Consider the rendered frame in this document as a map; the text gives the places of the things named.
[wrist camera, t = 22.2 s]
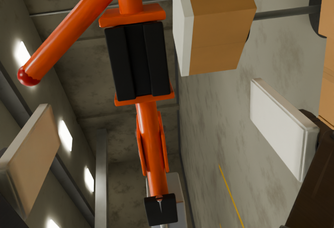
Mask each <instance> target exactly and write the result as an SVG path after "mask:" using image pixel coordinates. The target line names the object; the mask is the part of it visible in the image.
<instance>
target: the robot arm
mask: <svg viewBox="0 0 334 228"><path fill-rule="evenodd" d="M250 119H251V120H252V122H253V123H254V124H255V125H256V127H257V128H258V129H259V131H260V132H261V133H262V134H263V136H264V137H265V138H266V140H267V141H268V142H269V144H270V145H271V146H272V147H273V149H274V150H275V151H276V153H277V154H278V155H279V156H280V158H281V159H282V160H283V162H284V163H285V164H286V165H287V167H288V168H289V169H290V171H291V172H292V173H293V174H294V176H295V177H296V178H297V180H298V181H300V182H302V186H301V188H300V190H299V193H298V195H297V197H296V200H295V202H294V205H293V207H292V209H291V212H290V214H289V216H288V219H287V221H286V223H285V225H284V226H283V225H281V226H280V227H279V228H334V130H332V129H331V128H330V127H329V126H327V125H326V124H325V123H324V122H323V121H321V120H320V119H319V118H318V117H316V116H315V115H314V114H313V113H311V112H309V111H307V110H304V109H297V108H296V107H294V106H293V105H292V104H291V103H290V102H289V101H287V100H286V99H285V98H284V97H283V96H281V95H280V94H279V93H278V92H277V91H276V90H274V89H273V88H272V87H271V86H270V85H269V84H267V83H266V82H265V81H264V80H263V79H261V78H253V79H252V80H251V81H250ZM60 144H61V140H60V137H59V133H58V129H57V126H56V122H55V118H54V115H53V111H52V108H51V105H49V104H48V103H46V104H40V105H39V106H38V108H37V109H36V110H35V112H34V113H33V114H32V116H31V117H30V118H29V120H28V121H27V123H26V124H25V125H24V127H23V128H22V129H21V131H20V132H19V133H18V135H17V136H16V138H15V139H14V140H13V142H12V143H11V144H10V146H9V147H5V148H3V149H1V150H0V228H29V227H28V226H27V224H26V223H25V222H24V221H25V220H26V219H27V218H28V216H29V213H30V211H31V209H32V207H33V204H34V202H35V200H36V198H37V195H38V193H39V191H40V189H41V186H42V184H43V182H44V180H45V177H46V175H47V173H48V171H49V168H50V166H51V164H52V162H53V159H54V157H55V155H56V153H57V150H58V148H59V146H60Z"/></svg>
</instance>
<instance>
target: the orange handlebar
mask: <svg viewBox="0 0 334 228"><path fill-rule="evenodd" d="M118 3H119V9H120V14H130V13H137V12H142V11H144V10H143V3H142V0H118ZM136 110H137V115H136V116H137V129H135V136H136V138H137V143H138V148H139V150H138V153H139V157H140V160H141V166H142V171H143V175H144V176H146V175H147V176H148V182H149V188H150V194H151V196H157V195H164V194H168V187H167V177H166V172H169V166H168V158H167V154H168V153H169V152H168V146H166V140H165V133H166V127H165V125H164V126H163V123H162V118H161V113H160V111H157V105H156V101H151V102H144V103H137V104H136Z"/></svg>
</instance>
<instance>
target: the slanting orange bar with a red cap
mask: <svg viewBox="0 0 334 228"><path fill-rule="evenodd" d="M112 1H113V0H80V2H79V3H78V4H77V5H76V6H75V7H74V8H73V10H72V11H71V12H70V13H69V14H68V15H67V16H66V17H65V19H64V20H63V21H62V22H61V23H60V24H59V25H58V27H57V28H56V29H55V30H54V31H53V32H52V33H51V35H50V36H49V37H48V38H47V39H46V40H45V41H44V43H43V44H42V45H41V46H40V47H39V48H38V49H37V50H36V52H35V53H34V54H33V55H32V56H31V57H30V58H29V60H28V61H27V62H26V63H25V64H24V65H23V66H22V67H20V68H19V70H18V73H17V78H18V80H19V81H20V82H21V84H23V85H25V86H35V85H37V84H38V83H39V82H40V81H41V79H42V77H43V76H44V75H45V74H46V73H47V72H48V71H49V70H50V69H51V68H52V66H53V65H54V64H55V63H56V62H57V61H58V60H59V59H60V58H61V57H62V55H63V54H64V53H65V52H66V51H67V50H68V49H69V48H70V47H71V46H72V45H73V44H74V43H75V42H76V40H77V39H78V38H79V37H80V36H81V35H82V34H83V33H84V32H85V31H86V29H87V28H88V27H89V26H90V25H91V24H92V23H93V22H94V21H95V20H96V18H97V17H98V16H99V15H100V14H101V13H102V12H103V11H104V10H105V9H106V7H107V6H108V5H109V4H110V3H111V2H112Z"/></svg>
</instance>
